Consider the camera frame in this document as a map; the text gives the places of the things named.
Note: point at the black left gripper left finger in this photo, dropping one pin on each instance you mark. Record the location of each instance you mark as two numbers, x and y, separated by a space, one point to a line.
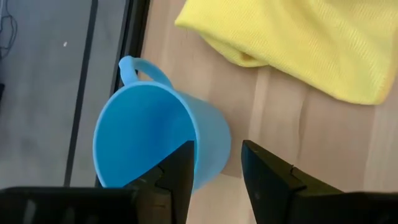
93 207

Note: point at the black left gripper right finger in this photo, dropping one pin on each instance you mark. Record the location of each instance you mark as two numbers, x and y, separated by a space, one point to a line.
311 205

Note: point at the yellow cloth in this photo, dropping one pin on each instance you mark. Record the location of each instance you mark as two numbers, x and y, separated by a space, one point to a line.
311 40

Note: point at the thin black frame bar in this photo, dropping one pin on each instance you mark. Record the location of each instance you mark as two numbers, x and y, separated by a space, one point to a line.
81 90

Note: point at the black table edge rail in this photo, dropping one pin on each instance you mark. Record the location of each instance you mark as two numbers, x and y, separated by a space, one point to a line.
132 40

